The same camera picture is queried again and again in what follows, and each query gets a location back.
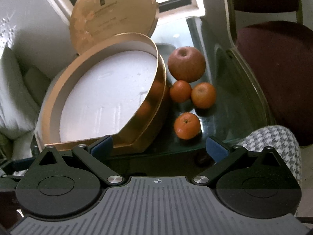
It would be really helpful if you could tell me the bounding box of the gold round box base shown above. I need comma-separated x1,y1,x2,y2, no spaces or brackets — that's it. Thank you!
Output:
37,33,168,154

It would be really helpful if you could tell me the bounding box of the small orange tangerine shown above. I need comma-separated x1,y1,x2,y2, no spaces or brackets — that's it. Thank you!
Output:
170,80,192,103

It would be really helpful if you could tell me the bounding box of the red apple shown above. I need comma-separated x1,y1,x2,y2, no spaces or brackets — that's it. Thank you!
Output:
168,46,206,83

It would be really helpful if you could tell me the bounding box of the gold round box lid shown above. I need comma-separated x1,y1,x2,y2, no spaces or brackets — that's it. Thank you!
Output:
69,0,159,54

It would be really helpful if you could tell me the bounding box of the houndstooth fabric clothing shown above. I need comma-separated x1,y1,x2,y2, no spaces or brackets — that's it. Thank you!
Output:
238,125,301,185

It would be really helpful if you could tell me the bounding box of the grey sofa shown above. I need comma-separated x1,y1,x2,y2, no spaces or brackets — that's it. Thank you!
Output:
1,0,77,160

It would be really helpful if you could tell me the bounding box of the dark red upholstered chair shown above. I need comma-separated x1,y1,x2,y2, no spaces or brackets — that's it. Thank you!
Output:
232,0,312,146

